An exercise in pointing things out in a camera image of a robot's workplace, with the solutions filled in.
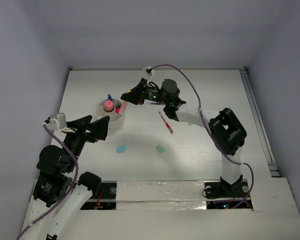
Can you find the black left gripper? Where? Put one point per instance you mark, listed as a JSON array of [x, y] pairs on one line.
[[80, 130]]

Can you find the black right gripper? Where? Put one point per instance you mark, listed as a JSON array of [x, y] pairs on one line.
[[136, 93]]

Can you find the pink pencil-shaped highlighter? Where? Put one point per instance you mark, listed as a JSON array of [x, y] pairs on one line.
[[123, 107]]

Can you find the pink crayon bottle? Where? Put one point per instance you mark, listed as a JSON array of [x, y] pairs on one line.
[[108, 106]]

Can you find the blue capped glue bottle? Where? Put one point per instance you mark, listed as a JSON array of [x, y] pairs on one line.
[[109, 97]]

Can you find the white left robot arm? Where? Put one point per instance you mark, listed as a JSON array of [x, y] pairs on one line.
[[60, 191]]

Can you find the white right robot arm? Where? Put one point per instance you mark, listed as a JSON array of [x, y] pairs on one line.
[[224, 128]]

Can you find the white round pen holder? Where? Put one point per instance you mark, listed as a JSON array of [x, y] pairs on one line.
[[116, 120]]

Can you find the blue eraser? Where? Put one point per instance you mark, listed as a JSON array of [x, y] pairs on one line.
[[121, 149]]

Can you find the red gel pen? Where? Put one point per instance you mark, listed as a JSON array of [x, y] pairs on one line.
[[166, 123]]

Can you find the green eraser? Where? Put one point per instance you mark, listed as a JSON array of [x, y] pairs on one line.
[[160, 149]]

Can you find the foil covered front beam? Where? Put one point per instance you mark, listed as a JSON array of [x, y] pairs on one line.
[[159, 195]]

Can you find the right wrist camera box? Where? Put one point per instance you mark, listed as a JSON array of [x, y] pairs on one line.
[[148, 70]]

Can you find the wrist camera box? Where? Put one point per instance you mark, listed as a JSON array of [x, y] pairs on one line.
[[57, 122], [148, 70]]

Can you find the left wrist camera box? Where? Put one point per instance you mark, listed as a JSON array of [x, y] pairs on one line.
[[57, 122]]

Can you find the aluminium side rail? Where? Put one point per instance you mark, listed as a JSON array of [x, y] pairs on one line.
[[274, 171]]

